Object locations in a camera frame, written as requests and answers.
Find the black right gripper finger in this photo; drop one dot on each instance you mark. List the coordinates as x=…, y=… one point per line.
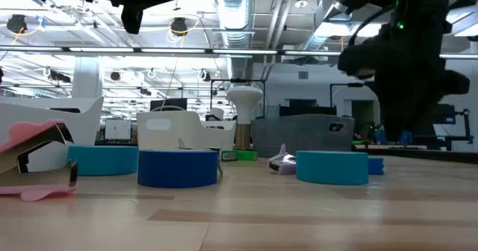
x=384, y=113
x=411, y=113

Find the white building pillar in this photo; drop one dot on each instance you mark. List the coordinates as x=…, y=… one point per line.
x=86, y=77

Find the blue stapler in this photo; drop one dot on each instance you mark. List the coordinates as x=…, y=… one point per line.
x=376, y=166

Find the pink staple remover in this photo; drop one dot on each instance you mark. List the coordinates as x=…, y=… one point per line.
x=22, y=131

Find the dark robot workstation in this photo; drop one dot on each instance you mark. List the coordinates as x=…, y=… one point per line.
x=453, y=131

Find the white mushroom lamp wooden base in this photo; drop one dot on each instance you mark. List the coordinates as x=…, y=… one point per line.
x=244, y=101

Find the black computer monitor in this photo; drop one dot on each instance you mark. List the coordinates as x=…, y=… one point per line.
x=168, y=104

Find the light green stapler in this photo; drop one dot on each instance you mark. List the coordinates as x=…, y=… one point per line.
x=244, y=155

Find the silver round ventilation duct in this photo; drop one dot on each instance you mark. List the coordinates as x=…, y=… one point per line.
x=233, y=15

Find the white cabinet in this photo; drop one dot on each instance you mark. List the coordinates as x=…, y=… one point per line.
x=117, y=129

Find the teal tape roll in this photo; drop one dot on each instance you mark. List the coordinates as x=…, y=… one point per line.
x=332, y=169
x=101, y=161

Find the dark blue tape roll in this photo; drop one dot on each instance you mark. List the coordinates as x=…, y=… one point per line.
x=175, y=169

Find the small white plastic bin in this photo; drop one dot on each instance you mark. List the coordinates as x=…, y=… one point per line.
x=168, y=135

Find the black low cabinet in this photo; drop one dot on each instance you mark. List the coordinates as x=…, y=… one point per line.
x=306, y=111

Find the long ceiling light rail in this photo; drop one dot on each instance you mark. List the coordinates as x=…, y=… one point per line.
x=101, y=49

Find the purple staple remover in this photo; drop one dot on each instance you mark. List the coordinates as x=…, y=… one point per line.
x=285, y=166

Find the grey plastic bin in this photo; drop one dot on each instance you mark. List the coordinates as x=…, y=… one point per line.
x=298, y=135

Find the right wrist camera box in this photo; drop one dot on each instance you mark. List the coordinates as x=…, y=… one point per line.
x=354, y=58

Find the large white plastic bin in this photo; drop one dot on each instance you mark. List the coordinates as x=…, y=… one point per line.
x=86, y=124

